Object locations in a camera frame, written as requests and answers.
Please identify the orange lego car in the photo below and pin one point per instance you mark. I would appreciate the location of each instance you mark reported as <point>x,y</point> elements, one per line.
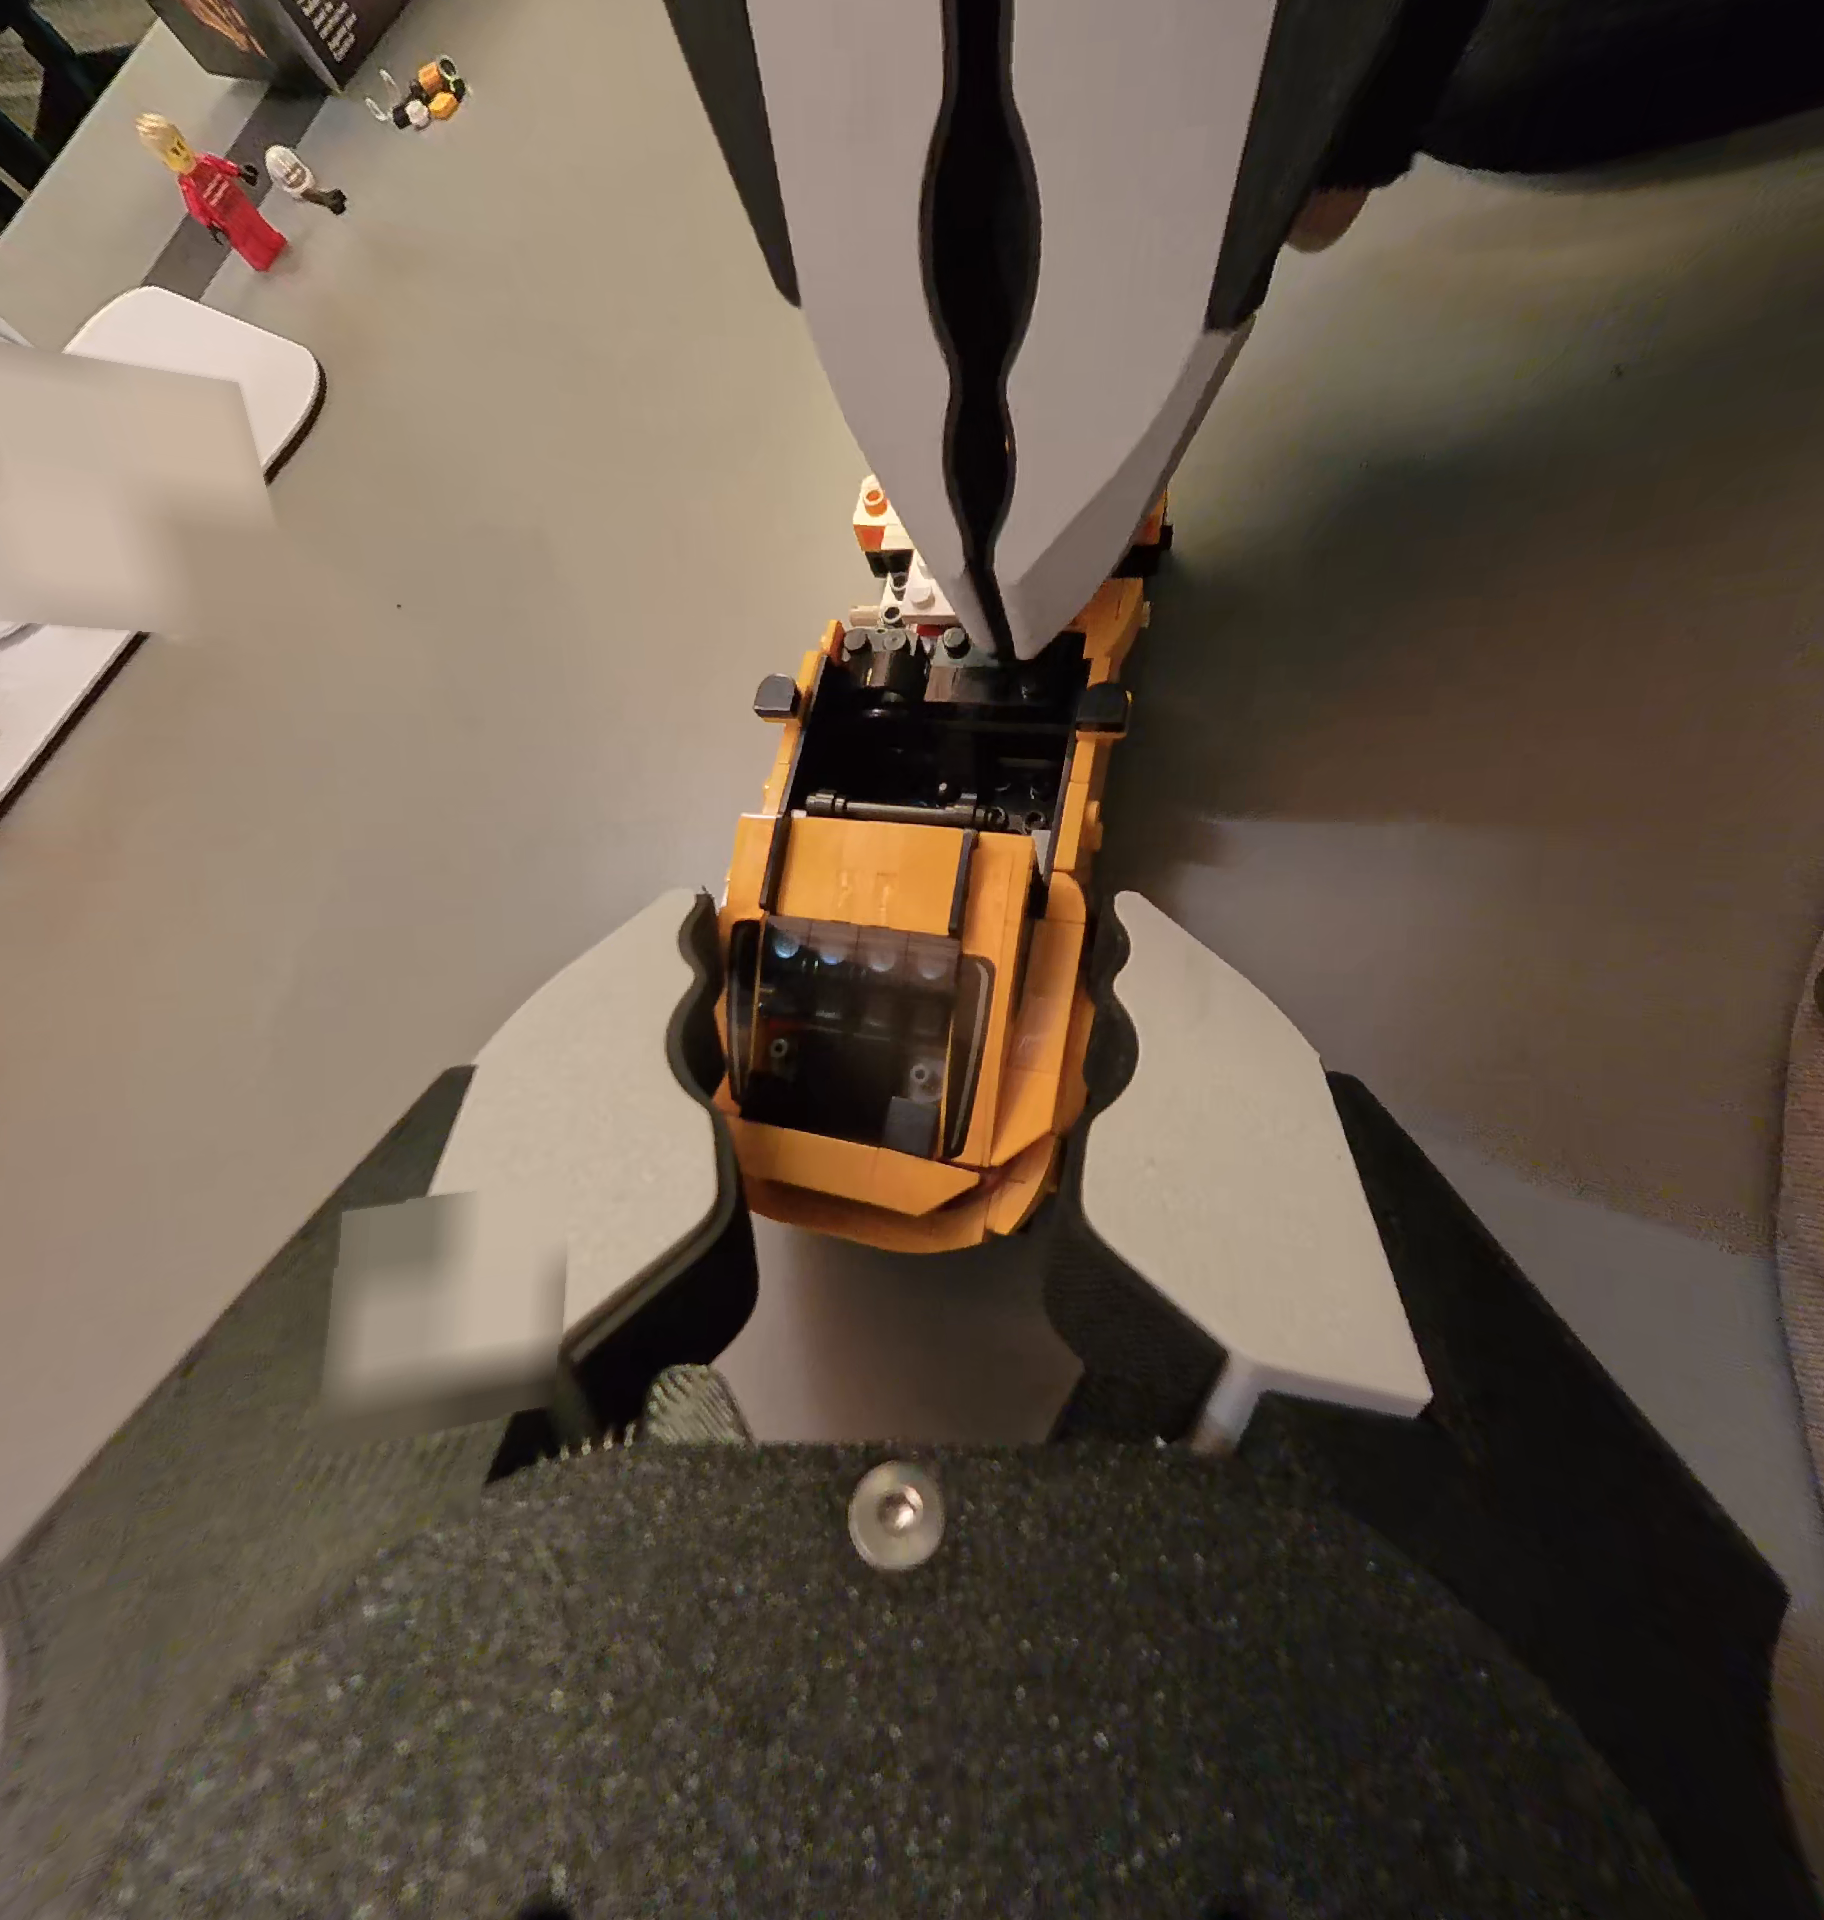
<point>882,885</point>

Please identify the cluster of small lego pieces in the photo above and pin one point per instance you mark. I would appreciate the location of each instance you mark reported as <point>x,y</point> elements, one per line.
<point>425,90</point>

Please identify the person's right forearm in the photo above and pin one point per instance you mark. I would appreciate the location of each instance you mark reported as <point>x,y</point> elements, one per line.
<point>1633,76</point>

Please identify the red lego minifigure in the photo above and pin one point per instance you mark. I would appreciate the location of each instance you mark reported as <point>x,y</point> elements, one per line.
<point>215,196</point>

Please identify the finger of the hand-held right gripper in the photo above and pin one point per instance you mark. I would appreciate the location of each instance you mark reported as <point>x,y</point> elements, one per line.
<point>1138,271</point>
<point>851,225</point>

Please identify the white rounded base board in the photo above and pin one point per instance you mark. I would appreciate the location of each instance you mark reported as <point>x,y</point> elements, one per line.
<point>206,345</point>

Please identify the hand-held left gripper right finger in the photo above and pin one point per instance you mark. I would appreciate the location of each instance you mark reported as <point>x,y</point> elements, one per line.
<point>1242,1201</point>

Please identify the person's right hand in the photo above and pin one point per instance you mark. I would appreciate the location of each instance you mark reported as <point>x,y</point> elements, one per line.
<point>1329,217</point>

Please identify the black lego set box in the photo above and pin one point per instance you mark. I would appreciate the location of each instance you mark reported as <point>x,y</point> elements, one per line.
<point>275,37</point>

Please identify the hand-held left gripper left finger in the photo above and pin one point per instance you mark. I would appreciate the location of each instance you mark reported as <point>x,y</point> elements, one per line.
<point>597,1111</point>

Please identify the white lego helmet piece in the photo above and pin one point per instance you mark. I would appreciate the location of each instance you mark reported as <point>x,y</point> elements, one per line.
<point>297,171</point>

